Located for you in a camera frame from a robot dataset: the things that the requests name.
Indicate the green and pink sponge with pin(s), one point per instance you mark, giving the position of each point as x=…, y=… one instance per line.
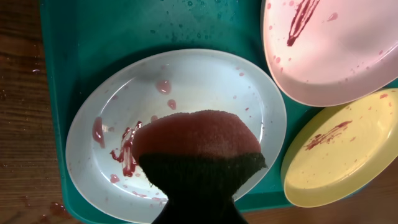
x=199, y=160

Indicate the light blue dirty plate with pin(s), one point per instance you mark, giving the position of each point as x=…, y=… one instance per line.
x=180, y=81

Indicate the teal plastic serving tray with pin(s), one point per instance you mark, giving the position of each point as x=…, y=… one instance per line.
x=86, y=42

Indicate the yellow-green dirty plate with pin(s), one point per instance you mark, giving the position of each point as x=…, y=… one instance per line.
x=341, y=149

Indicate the white plate with red stain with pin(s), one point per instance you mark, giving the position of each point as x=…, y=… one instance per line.
x=330, y=52

